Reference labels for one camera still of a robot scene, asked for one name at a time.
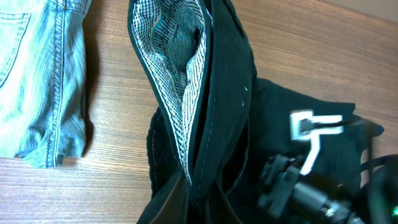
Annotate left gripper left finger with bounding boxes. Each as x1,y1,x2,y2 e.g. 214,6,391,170
137,170,188,224

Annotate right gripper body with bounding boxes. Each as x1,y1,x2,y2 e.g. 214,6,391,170
257,154,303,218

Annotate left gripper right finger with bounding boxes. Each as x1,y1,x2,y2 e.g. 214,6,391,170
206,182,243,224

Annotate black shorts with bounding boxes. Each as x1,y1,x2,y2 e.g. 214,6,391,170
128,0,368,223

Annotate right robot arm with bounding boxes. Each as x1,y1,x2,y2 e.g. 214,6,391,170
257,118,397,223

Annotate folded light blue jeans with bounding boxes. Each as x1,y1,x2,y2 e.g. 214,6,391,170
1,0,91,168

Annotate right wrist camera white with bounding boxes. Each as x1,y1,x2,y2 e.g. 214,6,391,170
290,110,343,176

